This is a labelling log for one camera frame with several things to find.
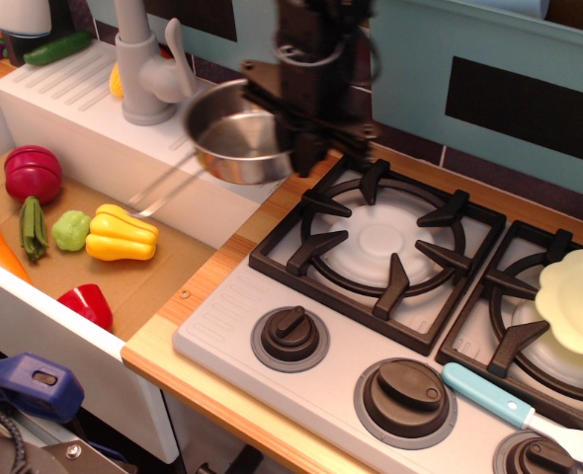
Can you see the red toy pepper piece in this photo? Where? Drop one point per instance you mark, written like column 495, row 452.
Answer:
column 89, row 301

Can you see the yellow toy corn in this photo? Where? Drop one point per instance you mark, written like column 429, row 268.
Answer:
column 115, row 83

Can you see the dark stove knob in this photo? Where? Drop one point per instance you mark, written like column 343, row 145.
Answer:
column 405, row 398
column 539, row 455
column 290, row 335

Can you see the white spatula light blue handle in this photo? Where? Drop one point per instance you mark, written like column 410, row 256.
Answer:
column 510, row 408

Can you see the pale yellow plastic plate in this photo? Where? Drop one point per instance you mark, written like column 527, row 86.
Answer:
column 559, row 300

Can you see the brown cardboard sheet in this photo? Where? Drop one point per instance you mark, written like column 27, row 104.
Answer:
column 135, row 290

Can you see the grey toy stove top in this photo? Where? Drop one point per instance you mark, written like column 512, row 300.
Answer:
column 323, row 392

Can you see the light green toy lettuce piece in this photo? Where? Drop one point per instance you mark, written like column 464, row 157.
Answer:
column 70, row 230

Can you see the purple toy onion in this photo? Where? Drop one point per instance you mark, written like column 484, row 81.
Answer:
column 32, row 171

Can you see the dark right burner grate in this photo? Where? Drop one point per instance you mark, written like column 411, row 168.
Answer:
column 500, row 335

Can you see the dark right stove knob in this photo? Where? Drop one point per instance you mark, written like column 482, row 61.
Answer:
column 539, row 455

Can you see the dark burner grate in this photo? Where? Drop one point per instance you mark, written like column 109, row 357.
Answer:
column 388, row 252
column 500, row 335

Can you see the dark left burner grate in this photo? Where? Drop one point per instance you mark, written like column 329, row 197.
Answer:
column 388, row 252

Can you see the grey toy faucet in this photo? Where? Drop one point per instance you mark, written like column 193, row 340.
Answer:
column 153, row 85

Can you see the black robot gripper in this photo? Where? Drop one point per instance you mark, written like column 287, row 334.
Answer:
column 308, row 87

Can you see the dark middle stove knob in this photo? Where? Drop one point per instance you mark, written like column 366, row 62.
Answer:
column 405, row 398

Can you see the small steel pan wire handle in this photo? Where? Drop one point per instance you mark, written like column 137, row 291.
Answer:
column 232, row 139

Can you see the green toy bean pods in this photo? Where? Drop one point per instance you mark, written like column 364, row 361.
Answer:
column 33, row 230

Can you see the dark left stove knob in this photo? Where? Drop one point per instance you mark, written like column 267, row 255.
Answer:
column 290, row 335

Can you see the yellow toy bell pepper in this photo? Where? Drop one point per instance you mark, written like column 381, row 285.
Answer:
column 115, row 235

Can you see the blue plastic clamp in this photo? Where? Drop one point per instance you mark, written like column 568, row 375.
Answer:
column 39, row 387

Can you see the white black cylinder device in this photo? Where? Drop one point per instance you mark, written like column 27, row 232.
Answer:
column 23, row 20

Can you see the white toy sink unit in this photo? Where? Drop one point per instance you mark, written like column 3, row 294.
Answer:
column 67, row 108

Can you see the green toy cucumber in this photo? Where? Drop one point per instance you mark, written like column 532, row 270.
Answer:
column 58, row 49

